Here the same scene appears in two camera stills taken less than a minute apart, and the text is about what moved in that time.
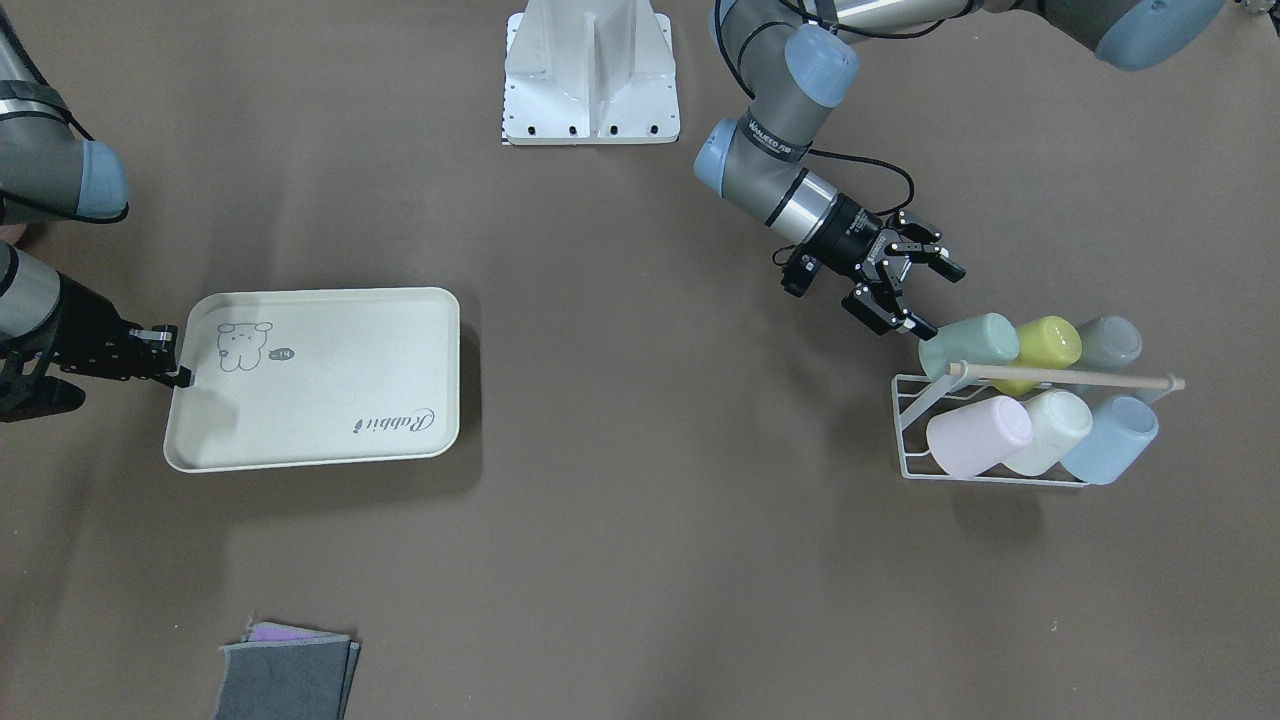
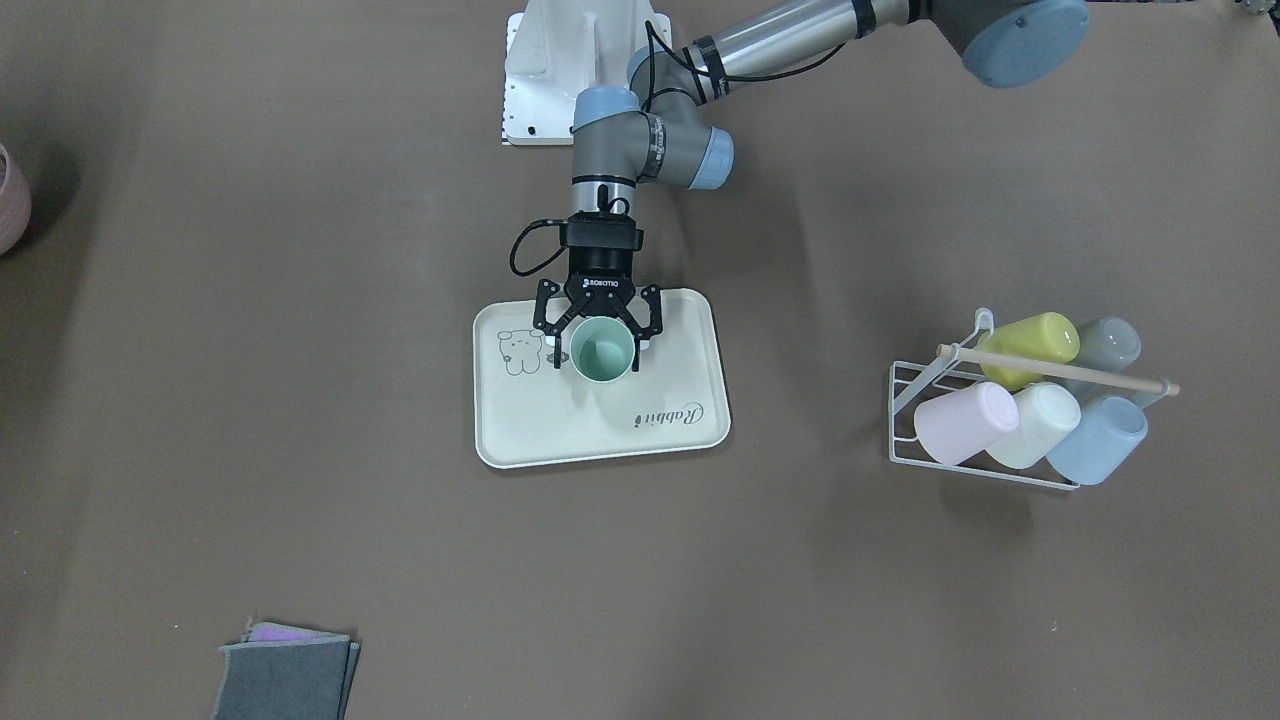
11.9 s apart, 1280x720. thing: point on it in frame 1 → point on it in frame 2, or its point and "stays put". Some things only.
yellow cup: [1049, 342] stays put
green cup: [986, 339] → [602, 349]
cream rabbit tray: [295, 377] → [529, 412]
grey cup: [1108, 343] stays put
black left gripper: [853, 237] → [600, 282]
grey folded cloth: [283, 673] stays put
